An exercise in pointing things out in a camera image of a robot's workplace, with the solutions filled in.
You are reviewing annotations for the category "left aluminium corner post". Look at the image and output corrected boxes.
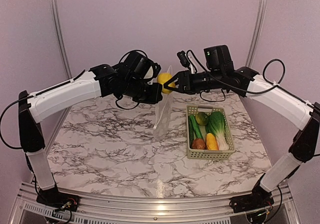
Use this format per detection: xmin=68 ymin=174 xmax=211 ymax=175
xmin=47 ymin=0 xmax=73 ymax=78

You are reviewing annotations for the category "yellow lemon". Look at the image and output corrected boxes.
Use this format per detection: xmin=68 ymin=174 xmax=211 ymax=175
xmin=157 ymin=73 xmax=172 ymax=94

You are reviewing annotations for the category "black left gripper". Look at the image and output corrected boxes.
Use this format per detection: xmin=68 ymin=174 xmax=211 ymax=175
xmin=123 ymin=77 xmax=163 ymax=104

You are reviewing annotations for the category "pale green perforated basket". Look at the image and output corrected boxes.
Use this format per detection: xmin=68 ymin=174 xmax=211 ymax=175
xmin=186 ymin=105 xmax=235 ymax=160

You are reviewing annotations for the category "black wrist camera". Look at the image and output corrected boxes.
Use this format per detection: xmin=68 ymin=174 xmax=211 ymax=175
xmin=176 ymin=51 xmax=191 ymax=70
xmin=144 ymin=63 xmax=161 ymax=85

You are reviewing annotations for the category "green white bok choy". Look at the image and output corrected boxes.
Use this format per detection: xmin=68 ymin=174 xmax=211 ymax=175
xmin=205 ymin=111 xmax=229 ymax=151

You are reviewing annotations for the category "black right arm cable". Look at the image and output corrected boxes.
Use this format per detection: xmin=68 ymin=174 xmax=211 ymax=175
xmin=186 ymin=50 xmax=320 ymax=157

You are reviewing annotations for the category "dark green cucumber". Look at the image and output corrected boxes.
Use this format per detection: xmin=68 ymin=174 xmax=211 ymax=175
xmin=188 ymin=115 xmax=194 ymax=148

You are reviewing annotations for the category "right aluminium corner post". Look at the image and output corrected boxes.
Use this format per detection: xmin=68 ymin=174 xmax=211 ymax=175
xmin=245 ymin=0 xmax=268 ymax=68

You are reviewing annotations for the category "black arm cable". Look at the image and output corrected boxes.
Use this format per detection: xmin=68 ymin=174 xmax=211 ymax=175
xmin=186 ymin=50 xmax=320 ymax=157
xmin=0 ymin=70 xmax=87 ymax=151

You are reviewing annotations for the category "clear zip top bag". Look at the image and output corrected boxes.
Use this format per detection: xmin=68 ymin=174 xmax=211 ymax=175
xmin=152 ymin=65 xmax=174 ymax=140

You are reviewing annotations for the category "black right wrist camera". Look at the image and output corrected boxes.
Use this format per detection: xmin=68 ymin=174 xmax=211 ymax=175
xmin=176 ymin=51 xmax=191 ymax=70

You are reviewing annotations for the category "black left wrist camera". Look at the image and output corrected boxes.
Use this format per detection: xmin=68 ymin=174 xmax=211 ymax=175
xmin=144 ymin=63 xmax=161 ymax=85

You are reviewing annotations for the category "yellow orange mango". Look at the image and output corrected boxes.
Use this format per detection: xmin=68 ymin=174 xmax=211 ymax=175
xmin=205 ymin=133 xmax=219 ymax=151

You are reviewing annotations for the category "aluminium corner post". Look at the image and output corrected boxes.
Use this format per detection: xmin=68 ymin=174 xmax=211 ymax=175
xmin=47 ymin=0 xmax=73 ymax=78
xmin=245 ymin=0 xmax=268 ymax=68

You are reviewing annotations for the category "yellow green lime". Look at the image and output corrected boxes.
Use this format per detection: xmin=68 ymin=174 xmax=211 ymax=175
xmin=195 ymin=112 xmax=210 ymax=126

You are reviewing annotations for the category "aluminium front frame rail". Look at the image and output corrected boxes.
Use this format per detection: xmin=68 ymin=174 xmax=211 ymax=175
xmin=7 ymin=181 xmax=305 ymax=224

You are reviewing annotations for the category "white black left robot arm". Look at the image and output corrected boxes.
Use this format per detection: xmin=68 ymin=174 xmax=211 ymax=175
xmin=18 ymin=50 xmax=162 ymax=207

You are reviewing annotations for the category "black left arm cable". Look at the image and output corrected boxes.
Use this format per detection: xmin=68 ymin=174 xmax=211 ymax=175
xmin=0 ymin=70 xmax=87 ymax=151

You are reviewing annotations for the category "brown potato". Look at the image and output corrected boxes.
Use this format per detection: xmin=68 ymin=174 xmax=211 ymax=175
xmin=191 ymin=138 xmax=207 ymax=150

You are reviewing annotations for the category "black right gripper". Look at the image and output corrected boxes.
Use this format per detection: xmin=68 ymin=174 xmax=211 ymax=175
xmin=163 ymin=69 xmax=225 ymax=95

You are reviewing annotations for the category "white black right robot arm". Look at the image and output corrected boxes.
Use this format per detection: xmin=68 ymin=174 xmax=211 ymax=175
xmin=164 ymin=45 xmax=320 ymax=212

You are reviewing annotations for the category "light green leafy vegetable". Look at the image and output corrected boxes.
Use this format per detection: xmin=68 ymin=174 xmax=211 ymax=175
xmin=188 ymin=115 xmax=203 ymax=139

